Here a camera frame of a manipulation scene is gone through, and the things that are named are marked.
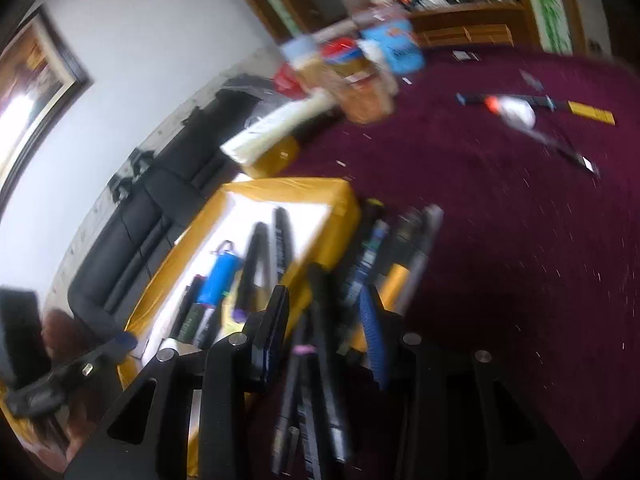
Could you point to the bamboo painted panel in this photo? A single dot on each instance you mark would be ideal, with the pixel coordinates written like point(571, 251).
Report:
point(550, 5)

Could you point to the brown jar with red lid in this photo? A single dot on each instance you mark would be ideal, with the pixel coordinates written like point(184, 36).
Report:
point(362, 87)

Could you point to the wooden framed cabinet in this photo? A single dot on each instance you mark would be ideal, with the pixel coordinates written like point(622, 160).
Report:
point(465, 15)

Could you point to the maroon tablecloth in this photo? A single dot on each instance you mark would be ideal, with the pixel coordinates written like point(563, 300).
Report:
point(500, 260)

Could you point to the white glue tube orange cap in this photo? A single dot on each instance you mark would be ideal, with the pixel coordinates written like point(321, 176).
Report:
point(515, 111)

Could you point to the person's left hand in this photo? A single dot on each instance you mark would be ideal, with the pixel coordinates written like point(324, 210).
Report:
point(60, 335)

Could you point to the small grey blade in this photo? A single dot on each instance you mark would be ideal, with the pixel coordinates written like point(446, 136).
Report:
point(530, 80)

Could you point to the black sofa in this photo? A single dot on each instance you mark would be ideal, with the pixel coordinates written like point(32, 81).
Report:
point(150, 210)

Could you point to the yellow padded packet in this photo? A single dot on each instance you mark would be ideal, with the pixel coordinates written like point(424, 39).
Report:
point(277, 157)

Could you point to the jar with pale blue lid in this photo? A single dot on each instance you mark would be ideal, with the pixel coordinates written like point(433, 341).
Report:
point(305, 62)

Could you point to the blue snack packet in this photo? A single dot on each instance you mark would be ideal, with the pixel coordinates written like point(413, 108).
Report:
point(396, 49)

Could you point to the blue cylinder with clip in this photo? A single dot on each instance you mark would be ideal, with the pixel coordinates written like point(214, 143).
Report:
point(220, 275)

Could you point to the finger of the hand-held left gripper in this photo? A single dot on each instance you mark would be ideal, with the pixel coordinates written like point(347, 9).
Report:
point(75, 375)

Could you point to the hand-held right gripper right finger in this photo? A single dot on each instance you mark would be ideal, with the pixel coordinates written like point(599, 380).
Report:
point(374, 332)

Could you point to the yellow flat tool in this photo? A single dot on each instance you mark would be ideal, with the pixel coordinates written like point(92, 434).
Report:
point(395, 281)

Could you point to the framed wall picture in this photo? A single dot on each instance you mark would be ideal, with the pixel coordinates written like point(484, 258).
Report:
point(30, 95)

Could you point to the pile of pens and markers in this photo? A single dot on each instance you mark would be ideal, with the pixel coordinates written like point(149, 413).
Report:
point(320, 360)

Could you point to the yellow box with white foam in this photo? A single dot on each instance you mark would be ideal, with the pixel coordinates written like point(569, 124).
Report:
point(235, 240)

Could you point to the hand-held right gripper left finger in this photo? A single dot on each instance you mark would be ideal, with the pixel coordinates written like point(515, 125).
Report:
point(270, 332)

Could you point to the dark green marker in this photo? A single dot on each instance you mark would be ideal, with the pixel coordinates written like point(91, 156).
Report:
point(192, 316)

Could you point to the red bag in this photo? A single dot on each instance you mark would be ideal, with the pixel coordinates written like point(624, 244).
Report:
point(286, 80)

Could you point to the small black white card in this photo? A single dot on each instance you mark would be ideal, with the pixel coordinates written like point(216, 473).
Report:
point(465, 56)

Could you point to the black marker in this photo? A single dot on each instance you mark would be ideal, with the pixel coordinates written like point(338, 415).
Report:
point(472, 98)

